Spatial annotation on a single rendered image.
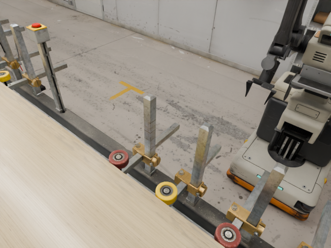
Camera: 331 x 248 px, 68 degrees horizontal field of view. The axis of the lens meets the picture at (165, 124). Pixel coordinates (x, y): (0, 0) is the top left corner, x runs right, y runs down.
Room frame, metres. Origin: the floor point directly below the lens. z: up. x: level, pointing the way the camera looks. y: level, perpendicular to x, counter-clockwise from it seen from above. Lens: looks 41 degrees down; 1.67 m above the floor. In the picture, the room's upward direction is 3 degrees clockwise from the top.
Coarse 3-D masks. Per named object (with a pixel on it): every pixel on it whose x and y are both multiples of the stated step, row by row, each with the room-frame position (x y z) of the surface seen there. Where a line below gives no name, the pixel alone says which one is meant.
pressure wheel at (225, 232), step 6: (216, 228) 0.39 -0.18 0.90; (222, 228) 0.39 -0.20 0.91; (228, 228) 0.39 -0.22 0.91; (234, 228) 0.39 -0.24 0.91; (216, 234) 0.37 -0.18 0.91; (222, 234) 0.37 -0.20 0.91; (228, 234) 0.37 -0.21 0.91; (234, 234) 0.37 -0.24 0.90; (240, 234) 0.37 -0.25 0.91; (216, 240) 0.36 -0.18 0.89; (222, 240) 0.35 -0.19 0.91; (228, 240) 0.35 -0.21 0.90; (234, 240) 0.35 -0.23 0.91; (240, 240) 0.35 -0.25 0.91; (228, 246) 0.33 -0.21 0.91; (234, 246) 0.33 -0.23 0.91
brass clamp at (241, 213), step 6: (234, 204) 0.53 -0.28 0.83; (228, 210) 0.50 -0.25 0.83; (240, 210) 0.50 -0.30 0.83; (246, 210) 0.50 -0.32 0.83; (228, 216) 0.49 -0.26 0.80; (234, 216) 0.48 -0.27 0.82; (240, 216) 0.48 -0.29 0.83; (246, 216) 0.48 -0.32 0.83; (246, 222) 0.45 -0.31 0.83; (258, 222) 0.46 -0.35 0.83; (246, 228) 0.45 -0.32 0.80; (252, 228) 0.44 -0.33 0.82; (258, 228) 0.44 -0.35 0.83; (264, 228) 0.44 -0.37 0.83; (252, 234) 0.43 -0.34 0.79; (258, 234) 0.42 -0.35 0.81
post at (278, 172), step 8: (280, 168) 0.46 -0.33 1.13; (288, 168) 0.47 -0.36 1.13; (272, 176) 0.46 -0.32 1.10; (280, 176) 0.45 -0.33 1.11; (272, 184) 0.45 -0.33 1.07; (264, 192) 0.46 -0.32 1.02; (272, 192) 0.44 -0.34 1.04; (264, 200) 0.45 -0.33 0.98; (256, 208) 0.46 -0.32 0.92; (264, 208) 0.44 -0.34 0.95; (256, 216) 0.45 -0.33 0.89; (256, 224) 0.44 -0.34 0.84
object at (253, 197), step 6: (264, 174) 0.69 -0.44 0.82; (264, 180) 0.65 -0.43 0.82; (258, 186) 0.62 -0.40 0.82; (252, 192) 0.59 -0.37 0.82; (258, 192) 0.59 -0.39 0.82; (252, 198) 0.56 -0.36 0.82; (246, 204) 0.53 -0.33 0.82; (252, 204) 0.54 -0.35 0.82; (234, 222) 0.46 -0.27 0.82; (240, 222) 0.46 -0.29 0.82
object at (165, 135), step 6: (174, 126) 0.97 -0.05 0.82; (168, 132) 0.93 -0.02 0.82; (174, 132) 0.96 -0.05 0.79; (156, 138) 0.88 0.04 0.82; (162, 138) 0.88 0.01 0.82; (156, 144) 0.84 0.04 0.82; (138, 156) 0.75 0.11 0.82; (132, 162) 0.72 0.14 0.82; (138, 162) 0.74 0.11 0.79; (126, 168) 0.68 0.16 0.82
